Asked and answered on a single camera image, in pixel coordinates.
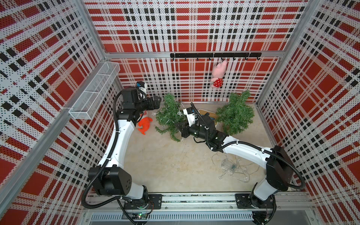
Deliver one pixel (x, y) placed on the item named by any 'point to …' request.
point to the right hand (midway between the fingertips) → (176, 124)
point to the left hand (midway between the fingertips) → (156, 98)
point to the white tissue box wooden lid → (202, 112)
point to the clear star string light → (179, 113)
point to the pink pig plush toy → (218, 72)
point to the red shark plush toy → (145, 123)
